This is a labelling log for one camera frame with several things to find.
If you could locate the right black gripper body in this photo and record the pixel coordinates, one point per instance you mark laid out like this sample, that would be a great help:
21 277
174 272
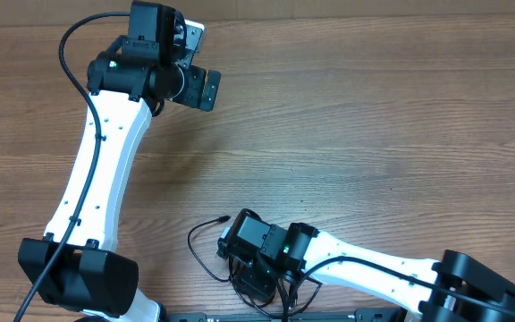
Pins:
249 283

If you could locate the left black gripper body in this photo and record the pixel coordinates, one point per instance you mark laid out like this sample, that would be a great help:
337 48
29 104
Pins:
191 89

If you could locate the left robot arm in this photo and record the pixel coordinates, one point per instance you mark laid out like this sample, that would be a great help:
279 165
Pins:
75 264

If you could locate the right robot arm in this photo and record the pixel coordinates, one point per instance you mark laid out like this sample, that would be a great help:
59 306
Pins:
276 260

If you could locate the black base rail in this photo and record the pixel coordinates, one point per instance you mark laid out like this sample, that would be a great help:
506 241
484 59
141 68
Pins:
358 315

